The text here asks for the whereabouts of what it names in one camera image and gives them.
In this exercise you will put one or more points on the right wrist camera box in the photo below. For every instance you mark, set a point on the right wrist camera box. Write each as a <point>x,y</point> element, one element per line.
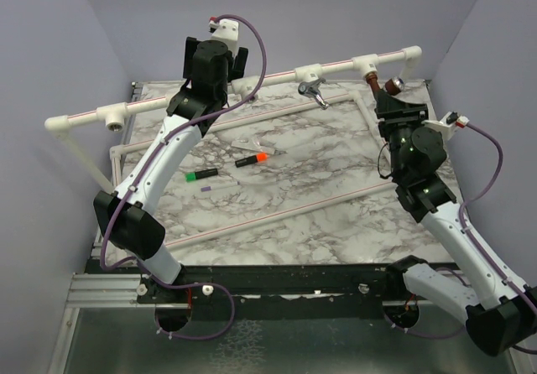
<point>448,125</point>

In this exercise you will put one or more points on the green capped black marker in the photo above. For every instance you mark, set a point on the green capped black marker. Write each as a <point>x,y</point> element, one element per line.
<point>201,174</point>

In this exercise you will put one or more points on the brown faucet chrome knob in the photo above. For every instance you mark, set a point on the brown faucet chrome knob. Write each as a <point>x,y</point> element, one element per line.
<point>393,86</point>

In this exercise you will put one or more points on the clear plastic bag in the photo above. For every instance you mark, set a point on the clear plastic bag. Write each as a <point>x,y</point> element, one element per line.
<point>254,145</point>

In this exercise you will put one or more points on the orange capped black marker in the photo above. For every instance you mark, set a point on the orange capped black marker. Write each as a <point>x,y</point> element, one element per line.
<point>254,159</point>

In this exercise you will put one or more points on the white PVC pipe frame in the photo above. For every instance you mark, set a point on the white PVC pipe frame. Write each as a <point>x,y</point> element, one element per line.
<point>116,116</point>

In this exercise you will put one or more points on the grey chrome lever faucet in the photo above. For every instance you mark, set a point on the grey chrome lever faucet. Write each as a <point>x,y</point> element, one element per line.
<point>311,90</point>

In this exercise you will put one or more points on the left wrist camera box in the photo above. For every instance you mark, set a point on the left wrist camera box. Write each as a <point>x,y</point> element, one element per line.
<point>226,31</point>

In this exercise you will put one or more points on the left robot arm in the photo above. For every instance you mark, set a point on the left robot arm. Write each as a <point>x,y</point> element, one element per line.
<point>125,216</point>

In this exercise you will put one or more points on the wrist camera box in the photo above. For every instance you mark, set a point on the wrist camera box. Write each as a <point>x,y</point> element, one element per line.
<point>226,31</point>
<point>448,125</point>

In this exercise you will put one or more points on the purple capped white pen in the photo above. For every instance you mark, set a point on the purple capped white pen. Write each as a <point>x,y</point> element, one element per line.
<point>219,186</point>

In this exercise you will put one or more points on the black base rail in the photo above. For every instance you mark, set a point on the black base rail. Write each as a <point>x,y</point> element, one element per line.
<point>274,292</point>

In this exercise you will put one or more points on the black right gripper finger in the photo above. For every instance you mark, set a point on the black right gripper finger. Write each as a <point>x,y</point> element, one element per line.
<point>407,108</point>
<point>385,104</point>

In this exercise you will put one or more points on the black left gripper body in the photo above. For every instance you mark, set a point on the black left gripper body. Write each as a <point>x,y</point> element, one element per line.
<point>237,67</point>

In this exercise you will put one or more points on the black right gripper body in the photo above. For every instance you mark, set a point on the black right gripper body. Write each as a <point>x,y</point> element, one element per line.
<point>407,120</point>

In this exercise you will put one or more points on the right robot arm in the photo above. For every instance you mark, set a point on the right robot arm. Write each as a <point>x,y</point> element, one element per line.
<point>497,308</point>

